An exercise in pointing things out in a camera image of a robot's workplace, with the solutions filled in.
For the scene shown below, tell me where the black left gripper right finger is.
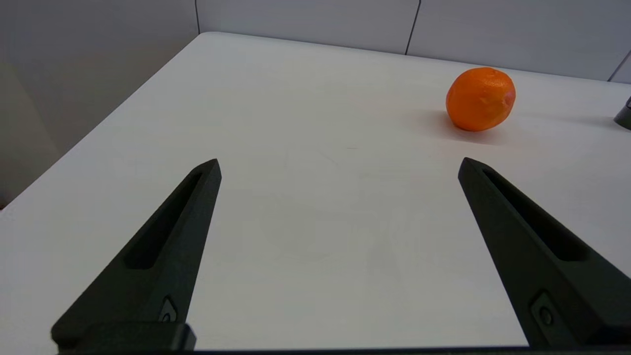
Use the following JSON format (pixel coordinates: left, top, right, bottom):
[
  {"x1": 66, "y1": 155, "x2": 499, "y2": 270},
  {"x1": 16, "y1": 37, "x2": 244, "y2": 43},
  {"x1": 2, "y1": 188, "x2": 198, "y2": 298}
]
[{"x1": 458, "y1": 157, "x2": 631, "y2": 348}]

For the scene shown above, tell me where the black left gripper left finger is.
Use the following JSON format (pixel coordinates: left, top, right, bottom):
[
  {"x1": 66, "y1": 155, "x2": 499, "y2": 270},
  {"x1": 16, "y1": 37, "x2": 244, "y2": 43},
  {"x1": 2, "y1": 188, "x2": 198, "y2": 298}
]
[{"x1": 51, "y1": 158, "x2": 222, "y2": 348}]

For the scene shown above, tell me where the orange fruit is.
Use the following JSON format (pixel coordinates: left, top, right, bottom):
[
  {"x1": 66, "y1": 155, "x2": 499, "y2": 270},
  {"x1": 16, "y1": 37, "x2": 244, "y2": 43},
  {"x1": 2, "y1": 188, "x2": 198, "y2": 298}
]
[{"x1": 446, "y1": 67, "x2": 517, "y2": 132}]

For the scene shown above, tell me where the black L'Oreal cosmetic tube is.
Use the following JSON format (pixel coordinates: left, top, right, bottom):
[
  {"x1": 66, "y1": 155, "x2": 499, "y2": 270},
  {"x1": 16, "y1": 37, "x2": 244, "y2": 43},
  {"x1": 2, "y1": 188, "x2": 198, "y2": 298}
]
[{"x1": 614, "y1": 96, "x2": 631, "y2": 131}]

